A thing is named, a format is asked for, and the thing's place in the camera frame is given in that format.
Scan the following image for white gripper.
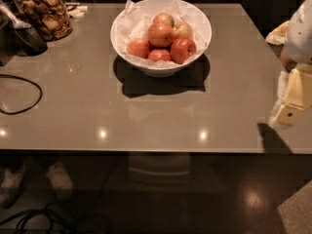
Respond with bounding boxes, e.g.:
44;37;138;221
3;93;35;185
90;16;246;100
265;0;312;129

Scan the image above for red apple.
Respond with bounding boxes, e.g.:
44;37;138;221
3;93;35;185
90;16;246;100
127;38;150;59
147;21;174;48
170;38;197;64
147;49;172;62

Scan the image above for right back yellowish apple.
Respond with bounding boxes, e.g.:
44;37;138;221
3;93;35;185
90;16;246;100
174;21;193;39

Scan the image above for yellowish apple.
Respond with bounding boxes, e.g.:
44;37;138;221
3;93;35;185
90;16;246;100
174;21;193;39
153;13;175;26

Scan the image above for white ceramic bowl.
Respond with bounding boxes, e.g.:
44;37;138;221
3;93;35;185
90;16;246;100
109;0;213;78

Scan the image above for white paper bowl liner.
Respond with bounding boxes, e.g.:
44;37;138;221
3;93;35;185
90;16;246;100
115;0;209;70

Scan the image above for small white item behind jar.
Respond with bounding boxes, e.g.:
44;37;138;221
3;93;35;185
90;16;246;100
66;4;88;19

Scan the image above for glass jar of dried chips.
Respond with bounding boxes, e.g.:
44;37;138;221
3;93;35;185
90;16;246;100
14;0;72;41

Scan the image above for right white shoe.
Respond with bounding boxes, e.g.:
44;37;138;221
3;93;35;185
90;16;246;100
46;162;73;201

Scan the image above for white shoe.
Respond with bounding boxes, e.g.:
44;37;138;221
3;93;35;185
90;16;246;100
46;162;73;201
0;163;26;209

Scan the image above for black round scoop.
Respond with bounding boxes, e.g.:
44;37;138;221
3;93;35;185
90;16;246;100
14;27;48;56

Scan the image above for black appliance at left edge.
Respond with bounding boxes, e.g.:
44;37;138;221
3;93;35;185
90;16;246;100
0;11;18;66

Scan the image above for left white shoe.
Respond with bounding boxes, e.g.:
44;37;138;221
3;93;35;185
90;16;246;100
0;163;26;209

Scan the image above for silver spoon handle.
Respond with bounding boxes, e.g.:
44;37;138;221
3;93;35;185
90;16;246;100
0;1;31;29

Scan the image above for black cable on table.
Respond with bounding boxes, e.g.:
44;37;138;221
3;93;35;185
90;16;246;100
0;73;44;116

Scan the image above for black cables on floor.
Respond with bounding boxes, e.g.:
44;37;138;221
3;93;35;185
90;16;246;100
0;202;111;234

